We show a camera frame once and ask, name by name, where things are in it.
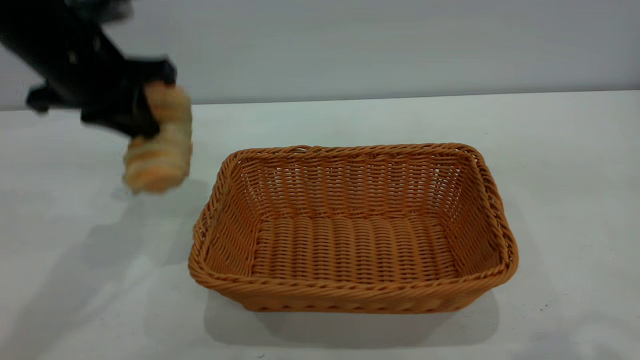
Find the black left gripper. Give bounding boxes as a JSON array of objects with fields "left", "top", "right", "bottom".
[{"left": 26, "top": 30, "right": 179, "bottom": 140}]

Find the ridged orange striped bread roll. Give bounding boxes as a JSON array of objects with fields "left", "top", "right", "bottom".
[{"left": 122, "top": 81, "right": 194, "bottom": 195}]

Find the orange woven wicker basket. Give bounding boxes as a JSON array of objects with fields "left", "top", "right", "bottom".
[{"left": 188, "top": 143, "right": 520, "bottom": 315}]

